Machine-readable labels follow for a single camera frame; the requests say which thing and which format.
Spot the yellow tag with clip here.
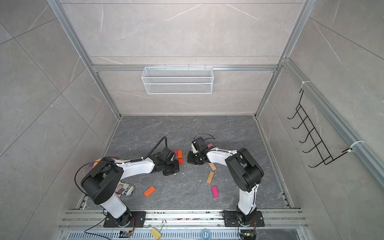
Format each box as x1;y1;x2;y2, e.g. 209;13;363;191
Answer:
151;220;167;240

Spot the wooden block right lower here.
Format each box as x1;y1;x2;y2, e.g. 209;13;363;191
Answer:
207;171;215;184

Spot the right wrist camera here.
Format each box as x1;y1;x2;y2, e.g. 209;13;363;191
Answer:
192;142;199;154

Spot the white wire mesh basket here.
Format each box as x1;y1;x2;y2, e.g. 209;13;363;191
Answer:
142;67;214;95

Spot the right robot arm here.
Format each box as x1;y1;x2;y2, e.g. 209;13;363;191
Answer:
188;137;264;226

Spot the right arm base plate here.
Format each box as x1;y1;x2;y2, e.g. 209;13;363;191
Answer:
222;210;265;227

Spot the wooden block right upper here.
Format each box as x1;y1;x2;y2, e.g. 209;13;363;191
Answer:
209;163;217;171

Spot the wooden block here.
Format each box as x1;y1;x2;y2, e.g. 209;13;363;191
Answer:
207;171;215;184
209;163;217;171

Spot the tape roll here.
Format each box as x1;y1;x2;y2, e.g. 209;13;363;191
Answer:
201;229;212;240

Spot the black wire hook rack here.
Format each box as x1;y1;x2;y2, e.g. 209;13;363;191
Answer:
287;89;353;169

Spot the orange plush toy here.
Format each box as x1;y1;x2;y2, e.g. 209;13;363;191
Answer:
88;158;121;168

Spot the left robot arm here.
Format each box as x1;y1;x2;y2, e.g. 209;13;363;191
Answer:
75;136;180;220

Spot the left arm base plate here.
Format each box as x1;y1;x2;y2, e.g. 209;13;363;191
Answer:
103;211;147;228

